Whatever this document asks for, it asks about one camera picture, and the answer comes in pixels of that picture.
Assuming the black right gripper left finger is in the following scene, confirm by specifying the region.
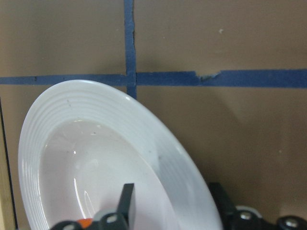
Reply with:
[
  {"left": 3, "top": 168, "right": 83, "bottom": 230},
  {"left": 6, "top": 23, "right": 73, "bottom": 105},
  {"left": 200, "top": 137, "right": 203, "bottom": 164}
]
[{"left": 117, "top": 183, "right": 135, "bottom": 228}]

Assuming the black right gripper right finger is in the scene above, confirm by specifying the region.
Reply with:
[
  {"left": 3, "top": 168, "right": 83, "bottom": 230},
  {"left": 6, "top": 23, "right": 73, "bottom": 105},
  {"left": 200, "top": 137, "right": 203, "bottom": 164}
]
[{"left": 208, "top": 182, "right": 236, "bottom": 220}]

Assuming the orange fruit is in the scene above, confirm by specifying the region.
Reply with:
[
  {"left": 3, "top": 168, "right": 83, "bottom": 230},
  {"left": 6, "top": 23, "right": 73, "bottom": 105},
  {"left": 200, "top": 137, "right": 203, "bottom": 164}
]
[{"left": 77, "top": 218, "right": 93, "bottom": 229}]

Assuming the white round plate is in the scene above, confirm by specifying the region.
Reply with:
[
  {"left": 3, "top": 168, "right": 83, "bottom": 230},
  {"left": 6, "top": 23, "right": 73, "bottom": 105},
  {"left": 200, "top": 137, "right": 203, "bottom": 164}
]
[{"left": 18, "top": 80, "right": 223, "bottom": 230}]

